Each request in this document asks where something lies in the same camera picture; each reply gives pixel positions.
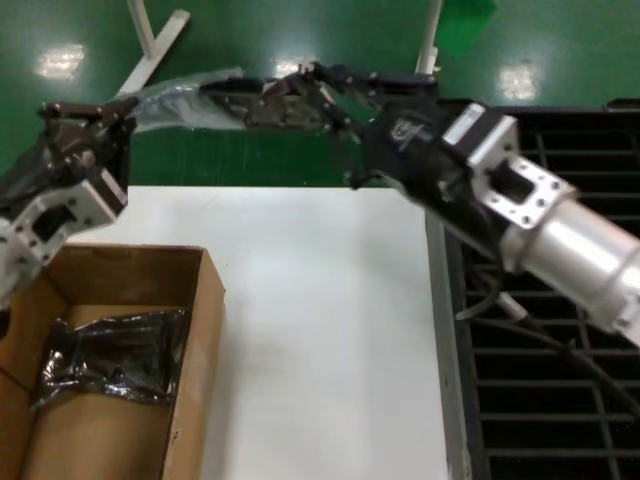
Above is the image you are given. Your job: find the translucent antistatic bag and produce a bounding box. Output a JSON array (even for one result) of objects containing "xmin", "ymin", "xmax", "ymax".
[{"xmin": 117, "ymin": 67, "xmax": 261, "ymax": 135}]

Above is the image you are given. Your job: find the bagged graphics card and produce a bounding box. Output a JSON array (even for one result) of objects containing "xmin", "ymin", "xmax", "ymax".
[{"xmin": 28, "ymin": 308, "xmax": 190, "ymax": 412}]

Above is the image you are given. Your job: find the white table leg with foot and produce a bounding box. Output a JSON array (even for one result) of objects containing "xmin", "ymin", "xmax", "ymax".
[
  {"xmin": 117, "ymin": 0, "xmax": 192, "ymax": 99},
  {"xmin": 413, "ymin": 0, "xmax": 445, "ymax": 77}
]

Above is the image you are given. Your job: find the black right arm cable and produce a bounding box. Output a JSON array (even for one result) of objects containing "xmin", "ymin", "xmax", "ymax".
[{"xmin": 457, "ymin": 269, "xmax": 640, "ymax": 401}]

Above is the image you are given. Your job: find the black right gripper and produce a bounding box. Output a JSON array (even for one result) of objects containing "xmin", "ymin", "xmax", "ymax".
[{"xmin": 298, "ymin": 61, "xmax": 505, "ymax": 252}]

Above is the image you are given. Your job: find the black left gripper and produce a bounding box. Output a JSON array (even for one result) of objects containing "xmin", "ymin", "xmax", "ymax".
[{"xmin": 0, "ymin": 96, "xmax": 141, "ymax": 207}]

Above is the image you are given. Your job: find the brown cardboard box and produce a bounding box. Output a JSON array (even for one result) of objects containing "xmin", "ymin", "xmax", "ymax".
[{"xmin": 0, "ymin": 243, "xmax": 226, "ymax": 480}]

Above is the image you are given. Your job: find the black slotted container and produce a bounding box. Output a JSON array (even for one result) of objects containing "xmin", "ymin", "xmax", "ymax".
[{"xmin": 430, "ymin": 98, "xmax": 640, "ymax": 480}]

